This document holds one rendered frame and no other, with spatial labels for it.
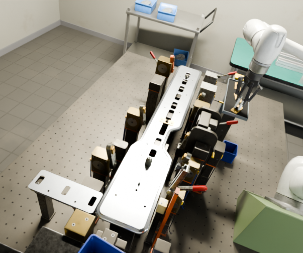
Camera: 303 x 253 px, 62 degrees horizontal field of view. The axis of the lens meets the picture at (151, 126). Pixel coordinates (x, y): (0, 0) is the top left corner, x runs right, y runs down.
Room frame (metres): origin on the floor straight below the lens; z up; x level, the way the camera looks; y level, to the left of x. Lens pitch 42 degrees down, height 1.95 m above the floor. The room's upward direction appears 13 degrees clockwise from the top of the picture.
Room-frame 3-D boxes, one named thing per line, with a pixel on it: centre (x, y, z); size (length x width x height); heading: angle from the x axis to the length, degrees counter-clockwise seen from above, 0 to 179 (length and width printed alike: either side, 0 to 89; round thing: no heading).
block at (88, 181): (0.61, 0.21, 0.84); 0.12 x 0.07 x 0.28; 81
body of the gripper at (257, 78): (1.16, -0.43, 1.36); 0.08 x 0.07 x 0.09; 56
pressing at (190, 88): (1.13, -0.08, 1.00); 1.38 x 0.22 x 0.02; 171
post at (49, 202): (0.56, 0.39, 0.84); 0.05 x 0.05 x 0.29; 81
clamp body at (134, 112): (1.08, 0.12, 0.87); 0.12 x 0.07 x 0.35; 81
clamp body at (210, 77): (1.67, -0.35, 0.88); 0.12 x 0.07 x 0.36; 81
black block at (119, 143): (0.88, 0.14, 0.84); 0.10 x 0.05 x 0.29; 81
